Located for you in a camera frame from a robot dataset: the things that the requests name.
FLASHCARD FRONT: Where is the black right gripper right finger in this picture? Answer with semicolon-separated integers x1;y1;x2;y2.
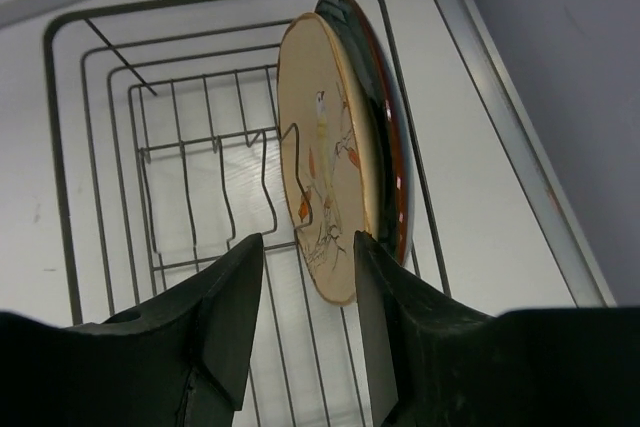
353;232;500;426

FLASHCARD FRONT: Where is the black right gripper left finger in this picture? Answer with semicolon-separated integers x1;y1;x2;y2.
64;234;263;426

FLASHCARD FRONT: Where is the cream bird round plate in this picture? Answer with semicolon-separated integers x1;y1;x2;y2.
276;12;382;306

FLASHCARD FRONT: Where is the dark red-rimmed round plate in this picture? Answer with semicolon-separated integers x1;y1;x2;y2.
315;0;414;266

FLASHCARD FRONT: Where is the dark wire dish rack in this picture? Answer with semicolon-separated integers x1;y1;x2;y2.
43;0;436;426

